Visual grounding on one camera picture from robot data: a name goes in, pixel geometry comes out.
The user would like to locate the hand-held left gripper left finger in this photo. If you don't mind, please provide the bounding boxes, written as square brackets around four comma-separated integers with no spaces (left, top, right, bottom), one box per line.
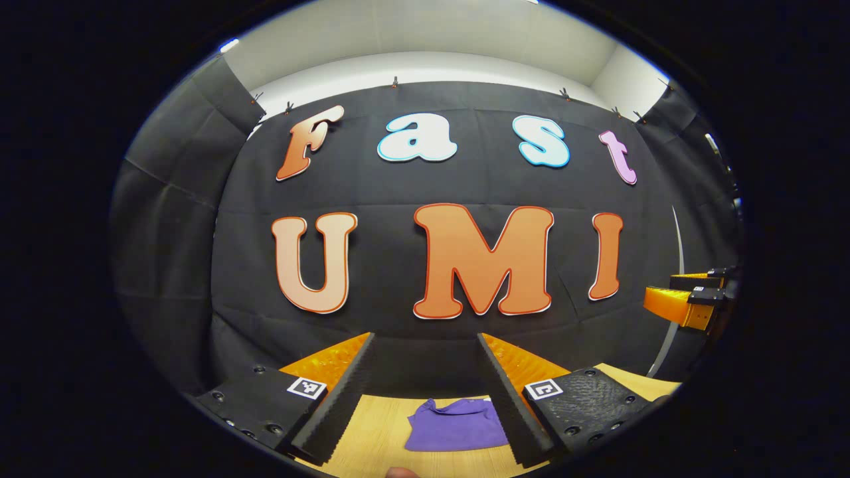
[193,332,378,467]

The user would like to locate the purple shirt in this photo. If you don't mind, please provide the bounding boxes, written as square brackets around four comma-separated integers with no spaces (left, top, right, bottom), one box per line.
[405,397,511,453]

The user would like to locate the plain black curtain cloth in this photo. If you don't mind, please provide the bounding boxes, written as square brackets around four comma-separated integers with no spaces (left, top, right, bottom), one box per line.
[634,83,741,379]
[110,53,266,399]

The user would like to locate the row of small cloth clips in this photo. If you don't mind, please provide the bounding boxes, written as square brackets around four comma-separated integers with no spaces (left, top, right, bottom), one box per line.
[249,75,675,125]

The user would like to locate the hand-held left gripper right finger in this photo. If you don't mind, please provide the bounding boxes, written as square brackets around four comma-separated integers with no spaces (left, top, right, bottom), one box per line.
[477,332,665,469]

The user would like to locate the black backdrop cloth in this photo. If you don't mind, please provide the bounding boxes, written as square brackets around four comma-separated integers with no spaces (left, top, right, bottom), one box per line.
[211,81,685,399]

